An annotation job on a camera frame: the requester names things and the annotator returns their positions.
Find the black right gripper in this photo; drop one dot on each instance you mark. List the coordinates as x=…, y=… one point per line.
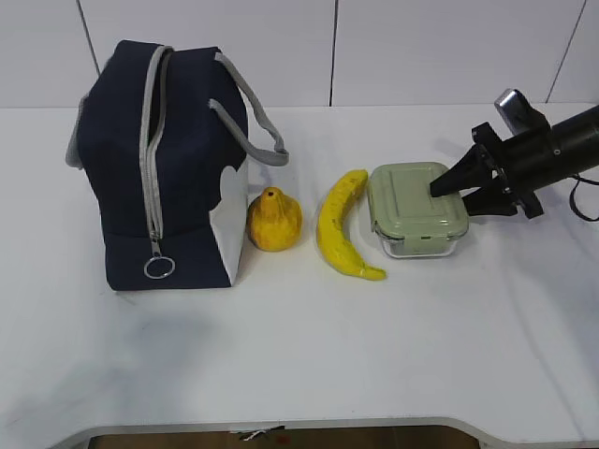
x=508, y=172

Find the glass container green lid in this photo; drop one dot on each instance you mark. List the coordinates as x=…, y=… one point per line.
x=408, y=221

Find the yellow banana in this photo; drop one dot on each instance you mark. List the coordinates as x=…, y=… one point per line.
x=336, y=248

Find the yellow pear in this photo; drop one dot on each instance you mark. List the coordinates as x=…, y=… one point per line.
x=274, y=221

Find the navy insulated lunch bag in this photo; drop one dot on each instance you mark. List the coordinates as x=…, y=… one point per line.
x=164, y=138

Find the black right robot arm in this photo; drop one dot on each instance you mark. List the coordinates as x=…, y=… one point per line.
x=574, y=148

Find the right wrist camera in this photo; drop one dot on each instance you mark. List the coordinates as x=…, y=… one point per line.
x=518, y=114

